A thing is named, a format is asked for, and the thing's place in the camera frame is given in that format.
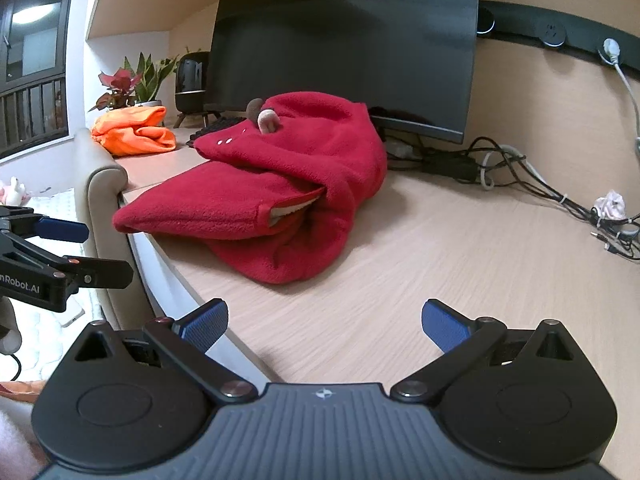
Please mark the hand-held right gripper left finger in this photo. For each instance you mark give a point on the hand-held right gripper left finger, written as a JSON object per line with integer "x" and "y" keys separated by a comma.
{"x": 204, "y": 326}

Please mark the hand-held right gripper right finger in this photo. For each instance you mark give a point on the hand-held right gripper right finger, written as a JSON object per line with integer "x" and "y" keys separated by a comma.
{"x": 441, "y": 326}

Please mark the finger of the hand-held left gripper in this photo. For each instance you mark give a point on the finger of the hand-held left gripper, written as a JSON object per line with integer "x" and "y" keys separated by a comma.
{"x": 62, "y": 230}
{"x": 102, "y": 274}

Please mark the red fleece hooded garment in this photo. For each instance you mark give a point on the red fleece hooded garment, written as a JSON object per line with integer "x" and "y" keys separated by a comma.
{"x": 300, "y": 170}

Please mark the person's left hand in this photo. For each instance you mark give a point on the person's left hand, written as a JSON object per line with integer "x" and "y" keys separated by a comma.
{"x": 9, "y": 327}

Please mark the white quilted bedding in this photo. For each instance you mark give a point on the white quilted bedding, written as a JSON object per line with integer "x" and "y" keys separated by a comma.
{"x": 50, "y": 200}

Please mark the grey upholstered chair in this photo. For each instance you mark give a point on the grey upholstered chair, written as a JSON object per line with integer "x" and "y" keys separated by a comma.
{"x": 100, "y": 195}

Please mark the small white plush toy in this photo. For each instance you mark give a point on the small white plush toy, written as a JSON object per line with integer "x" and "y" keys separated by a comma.
{"x": 12, "y": 191}

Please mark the orange cloth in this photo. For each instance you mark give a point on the orange cloth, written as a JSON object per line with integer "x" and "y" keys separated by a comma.
{"x": 132, "y": 132}

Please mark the red-leaved potted plant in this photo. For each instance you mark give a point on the red-leaved potted plant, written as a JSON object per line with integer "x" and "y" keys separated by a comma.
{"x": 112, "y": 90}

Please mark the dark framed window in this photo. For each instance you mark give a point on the dark framed window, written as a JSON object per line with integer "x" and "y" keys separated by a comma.
{"x": 35, "y": 60}

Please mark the green potted plant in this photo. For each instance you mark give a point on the green potted plant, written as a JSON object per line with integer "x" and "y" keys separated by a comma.
{"x": 150, "y": 77}

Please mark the black mechanical keyboard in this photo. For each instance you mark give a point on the black mechanical keyboard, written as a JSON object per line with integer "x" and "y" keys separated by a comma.
{"x": 220, "y": 130}

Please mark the black speaker on legs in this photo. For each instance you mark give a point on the black speaker on legs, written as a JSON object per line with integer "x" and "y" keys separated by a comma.
{"x": 191, "y": 85}

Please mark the crumpled white tissue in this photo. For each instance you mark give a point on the crumpled white tissue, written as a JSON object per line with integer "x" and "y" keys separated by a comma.
{"x": 610, "y": 205}

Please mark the black curved computer monitor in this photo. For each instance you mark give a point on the black curved computer monitor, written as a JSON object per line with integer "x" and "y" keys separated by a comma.
{"x": 345, "y": 40}

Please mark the black wall socket rail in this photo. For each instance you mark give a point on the black wall socket rail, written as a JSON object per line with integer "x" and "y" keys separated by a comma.
{"x": 550, "y": 30}

